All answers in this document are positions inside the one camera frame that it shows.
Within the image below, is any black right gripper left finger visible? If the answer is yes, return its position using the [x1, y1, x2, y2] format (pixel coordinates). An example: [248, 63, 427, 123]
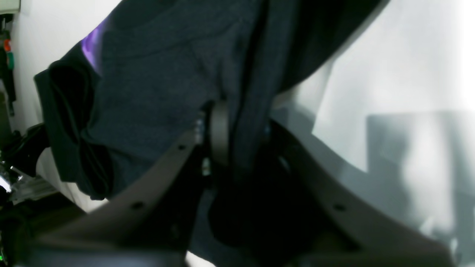
[24, 101, 229, 267]

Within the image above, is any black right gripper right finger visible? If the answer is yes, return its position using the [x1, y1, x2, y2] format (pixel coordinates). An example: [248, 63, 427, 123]
[269, 122, 454, 267]

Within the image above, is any black T-shirt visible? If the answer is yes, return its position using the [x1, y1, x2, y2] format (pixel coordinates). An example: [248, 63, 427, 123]
[35, 0, 386, 267]

